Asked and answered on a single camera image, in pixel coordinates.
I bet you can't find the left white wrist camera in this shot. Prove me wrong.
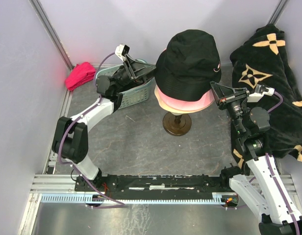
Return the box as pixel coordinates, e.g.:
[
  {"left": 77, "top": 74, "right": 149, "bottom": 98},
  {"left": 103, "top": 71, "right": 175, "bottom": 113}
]
[{"left": 114, "top": 44, "right": 130, "bottom": 61}]

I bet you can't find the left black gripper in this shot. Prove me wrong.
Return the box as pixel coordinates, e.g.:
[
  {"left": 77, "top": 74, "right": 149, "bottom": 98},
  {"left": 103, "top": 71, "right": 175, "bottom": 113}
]
[{"left": 113, "top": 53, "right": 162, "bottom": 93}]

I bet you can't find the peach bucket hat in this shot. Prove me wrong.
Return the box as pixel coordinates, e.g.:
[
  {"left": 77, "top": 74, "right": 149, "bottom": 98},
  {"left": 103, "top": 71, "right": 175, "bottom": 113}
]
[{"left": 154, "top": 85, "right": 214, "bottom": 114}]

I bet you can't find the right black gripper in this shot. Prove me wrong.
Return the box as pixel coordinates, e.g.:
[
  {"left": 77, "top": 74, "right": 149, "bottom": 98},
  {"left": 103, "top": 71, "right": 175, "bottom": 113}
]
[{"left": 208, "top": 82, "right": 249, "bottom": 135}]

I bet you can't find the black floral blanket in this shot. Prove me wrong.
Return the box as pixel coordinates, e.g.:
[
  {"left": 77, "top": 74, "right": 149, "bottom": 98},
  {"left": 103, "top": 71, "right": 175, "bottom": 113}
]
[{"left": 230, "top": 24, "right": 302, "bottom": 163}]

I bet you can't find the aluminium frame post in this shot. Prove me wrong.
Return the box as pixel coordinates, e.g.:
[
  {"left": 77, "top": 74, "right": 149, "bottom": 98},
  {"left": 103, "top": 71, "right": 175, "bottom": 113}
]
[
  {"left": 29, "top": 0, "right": 74, "bottom": 71},
  {"left": 268, "top": 0, "right": 289, "bottom": 24}
]

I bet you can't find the dark wooden hat stand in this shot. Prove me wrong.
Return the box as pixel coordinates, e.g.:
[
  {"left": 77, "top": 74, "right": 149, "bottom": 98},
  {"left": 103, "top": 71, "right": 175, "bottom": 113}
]
[{"left": 162, "top": 112, "right": 192, "bottom": 136}]

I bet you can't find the left aluminium frame post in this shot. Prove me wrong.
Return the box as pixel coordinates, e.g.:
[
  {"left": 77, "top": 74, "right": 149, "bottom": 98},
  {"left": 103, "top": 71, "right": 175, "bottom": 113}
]
[{"left": 29, "top": 0, "right": 74, "bottom": 71}]

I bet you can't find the teal plastic basket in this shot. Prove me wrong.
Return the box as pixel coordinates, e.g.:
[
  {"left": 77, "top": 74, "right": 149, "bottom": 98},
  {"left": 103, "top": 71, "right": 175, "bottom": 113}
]
[{"left": 94, "top": 63, "right": 154, "bottom": 109}]

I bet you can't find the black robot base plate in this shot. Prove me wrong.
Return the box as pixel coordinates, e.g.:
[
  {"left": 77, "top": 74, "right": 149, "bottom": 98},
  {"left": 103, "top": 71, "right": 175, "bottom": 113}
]
[{"left": 75, "top": 173, "right": 250, "bottom": 199}]

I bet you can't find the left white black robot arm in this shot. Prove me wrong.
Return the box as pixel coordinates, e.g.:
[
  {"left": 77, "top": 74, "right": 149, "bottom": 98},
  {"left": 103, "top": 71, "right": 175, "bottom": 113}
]
[{"left": 52, "top": 54, "right": 155, "bottom": 191}]

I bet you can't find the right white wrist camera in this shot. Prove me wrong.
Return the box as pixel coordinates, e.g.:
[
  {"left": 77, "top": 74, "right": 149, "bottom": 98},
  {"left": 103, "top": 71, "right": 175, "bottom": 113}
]
[{"left": 247, "top": 84, "right": 275, "bottom": 103}]

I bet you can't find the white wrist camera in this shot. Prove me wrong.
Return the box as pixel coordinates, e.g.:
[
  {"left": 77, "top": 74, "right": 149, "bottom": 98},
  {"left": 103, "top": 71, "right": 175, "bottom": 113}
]
[
  {"left": 247, "top": 84, "right": 275, "bottom": 103},
  {"left": 114, "top": 44, "right": 130, "bottom": 61}
]

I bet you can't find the right aluminium frame post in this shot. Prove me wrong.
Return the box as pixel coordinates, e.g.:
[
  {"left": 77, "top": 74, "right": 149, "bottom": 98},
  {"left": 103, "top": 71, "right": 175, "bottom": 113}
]
[{"left": 268, "top": 0, "right": 289, "bottom": 24}]

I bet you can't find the pink beige bucket hat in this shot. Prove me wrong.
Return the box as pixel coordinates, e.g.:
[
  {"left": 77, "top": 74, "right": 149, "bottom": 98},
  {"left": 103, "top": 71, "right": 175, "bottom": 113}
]
[
  {"left": 158, "top": 98, "right": 213, "bottom": 114},
  {"left": 155, "top": 49, "right": 217, "bottom": 101}
]

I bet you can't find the red cloth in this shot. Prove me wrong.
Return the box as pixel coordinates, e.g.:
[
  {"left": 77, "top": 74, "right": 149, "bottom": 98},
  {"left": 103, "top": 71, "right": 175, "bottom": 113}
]
[{"left": 65, "top": 62, "right": 96, "bottom": 91}]

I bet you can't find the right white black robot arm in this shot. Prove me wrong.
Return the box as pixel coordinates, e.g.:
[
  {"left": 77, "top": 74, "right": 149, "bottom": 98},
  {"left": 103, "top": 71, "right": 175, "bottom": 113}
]
[{"left": 210, "top": 81, "right": 302, "bottom": 235}]

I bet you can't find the light blue cable duct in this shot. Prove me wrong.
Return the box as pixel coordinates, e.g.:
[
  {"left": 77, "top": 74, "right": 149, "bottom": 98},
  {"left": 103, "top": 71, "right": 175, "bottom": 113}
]
[{"left": 41, "top": 193, "right": 238, "bottom": 205}]

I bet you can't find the black beige bucket hat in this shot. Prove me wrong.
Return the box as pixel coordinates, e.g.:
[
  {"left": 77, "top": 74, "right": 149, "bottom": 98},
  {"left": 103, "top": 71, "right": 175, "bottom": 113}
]
[{"left": 154, "top": 29, "right": 222, "bottom": 102}]

